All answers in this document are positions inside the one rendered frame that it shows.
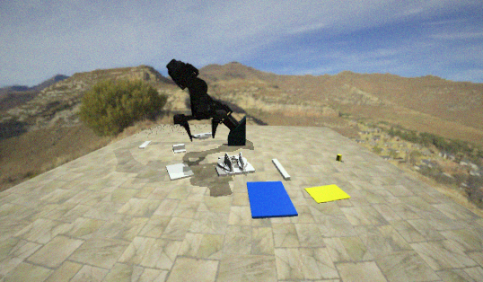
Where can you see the white flat bar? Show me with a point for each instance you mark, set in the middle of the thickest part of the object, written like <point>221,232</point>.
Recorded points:
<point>145,144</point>

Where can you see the yellow flat square plate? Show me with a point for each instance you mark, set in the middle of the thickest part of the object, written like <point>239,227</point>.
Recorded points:
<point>327,193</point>

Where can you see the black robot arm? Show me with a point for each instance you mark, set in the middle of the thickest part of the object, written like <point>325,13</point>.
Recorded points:
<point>182,74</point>

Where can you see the blue flat rectangular plate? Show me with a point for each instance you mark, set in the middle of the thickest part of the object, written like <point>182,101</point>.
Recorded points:
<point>269,199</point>

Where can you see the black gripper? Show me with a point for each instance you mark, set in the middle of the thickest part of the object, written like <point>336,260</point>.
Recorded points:
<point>183,120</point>

